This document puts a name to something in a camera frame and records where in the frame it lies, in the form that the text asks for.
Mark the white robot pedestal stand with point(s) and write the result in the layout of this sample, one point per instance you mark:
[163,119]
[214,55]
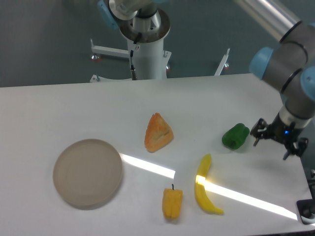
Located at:
[144,31]

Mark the green bell pepper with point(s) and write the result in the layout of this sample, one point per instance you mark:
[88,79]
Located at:
[235,137]

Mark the yellow banana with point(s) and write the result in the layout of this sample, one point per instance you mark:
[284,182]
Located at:
[199,189]

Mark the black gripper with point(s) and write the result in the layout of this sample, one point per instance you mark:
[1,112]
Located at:
[284,130]

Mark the black clamp at table edge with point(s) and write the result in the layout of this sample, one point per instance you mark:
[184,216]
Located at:
[306,207]

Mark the yellow bell pepper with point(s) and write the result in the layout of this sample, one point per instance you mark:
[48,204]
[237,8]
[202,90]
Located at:
[172,202]

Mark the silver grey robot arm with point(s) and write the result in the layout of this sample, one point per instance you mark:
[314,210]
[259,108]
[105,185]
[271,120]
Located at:
[283,68]

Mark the orange pastry wedge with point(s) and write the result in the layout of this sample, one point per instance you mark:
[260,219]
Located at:
[158,133]

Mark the beige round plate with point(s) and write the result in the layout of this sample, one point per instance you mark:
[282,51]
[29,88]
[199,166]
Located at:
[88,173]

